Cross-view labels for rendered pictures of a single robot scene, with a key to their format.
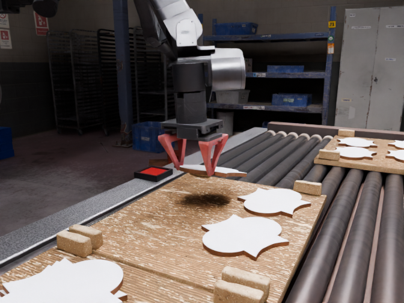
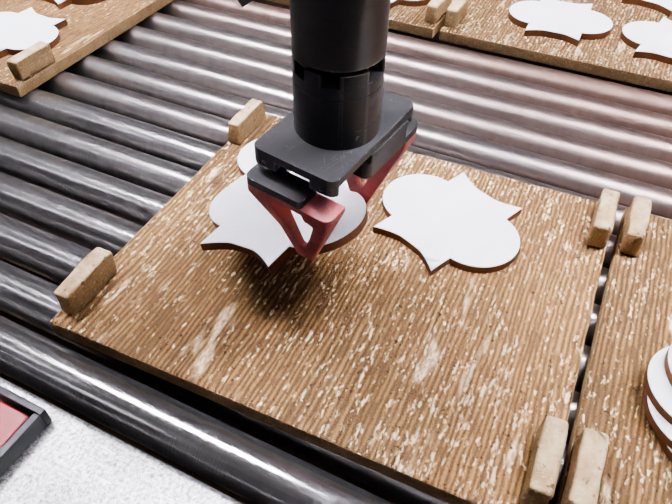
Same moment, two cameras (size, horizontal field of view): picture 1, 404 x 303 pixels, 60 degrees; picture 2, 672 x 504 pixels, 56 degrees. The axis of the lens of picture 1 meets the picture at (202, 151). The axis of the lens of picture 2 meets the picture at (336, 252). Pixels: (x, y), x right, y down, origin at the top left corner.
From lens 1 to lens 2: 76 cm
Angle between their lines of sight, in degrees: 82
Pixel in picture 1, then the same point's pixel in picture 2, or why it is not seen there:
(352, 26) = not seen: outside the picture
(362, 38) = not seen: outside the picture
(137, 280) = (625, 347)
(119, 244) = (526, 402)
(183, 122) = (376, 131)
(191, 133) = (397, 139)
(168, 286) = (622, 307)
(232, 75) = not seen: outside the picture
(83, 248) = (604, 442)
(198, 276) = (583, 274)
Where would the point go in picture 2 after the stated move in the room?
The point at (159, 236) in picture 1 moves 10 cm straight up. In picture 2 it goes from (473, 338) to (496, 252)
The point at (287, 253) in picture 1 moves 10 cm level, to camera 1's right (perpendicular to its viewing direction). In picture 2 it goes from (485, 182) to (467, 127)
